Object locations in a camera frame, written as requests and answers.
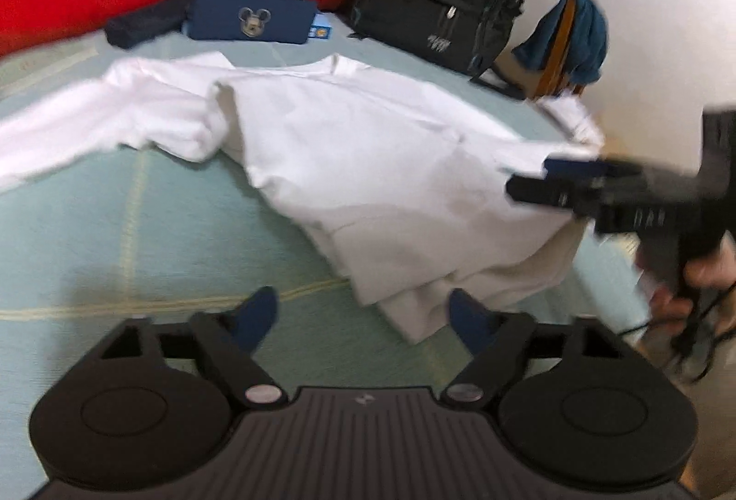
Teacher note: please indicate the teal checked bed sheet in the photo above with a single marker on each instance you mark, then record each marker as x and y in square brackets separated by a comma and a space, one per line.
[115, 224]

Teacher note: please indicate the person's right hand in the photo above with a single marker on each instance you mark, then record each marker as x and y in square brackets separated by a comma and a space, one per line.
[716, 270]

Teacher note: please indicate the wooden chair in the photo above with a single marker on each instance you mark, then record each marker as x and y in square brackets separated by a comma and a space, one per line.
[560, 51]

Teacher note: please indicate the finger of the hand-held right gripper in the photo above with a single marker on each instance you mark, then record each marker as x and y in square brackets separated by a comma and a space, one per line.
[575, 167]
[546, 192]

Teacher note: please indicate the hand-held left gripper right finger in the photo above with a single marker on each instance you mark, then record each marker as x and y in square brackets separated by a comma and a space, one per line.
[471, 322]

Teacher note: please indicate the white printed long-sleeve shirt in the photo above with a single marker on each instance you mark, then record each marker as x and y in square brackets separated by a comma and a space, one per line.
[356, 161]

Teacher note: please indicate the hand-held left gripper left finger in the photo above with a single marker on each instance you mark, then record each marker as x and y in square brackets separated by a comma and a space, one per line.
[256, 319]

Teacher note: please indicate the small blue box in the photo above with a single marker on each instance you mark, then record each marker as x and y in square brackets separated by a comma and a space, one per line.
[321, 28]

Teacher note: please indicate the teal cloth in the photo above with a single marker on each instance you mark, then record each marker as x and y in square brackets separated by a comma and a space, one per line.
[586, 40]

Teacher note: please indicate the navy pencil case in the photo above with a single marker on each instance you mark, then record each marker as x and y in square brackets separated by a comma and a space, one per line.
[247, 14]

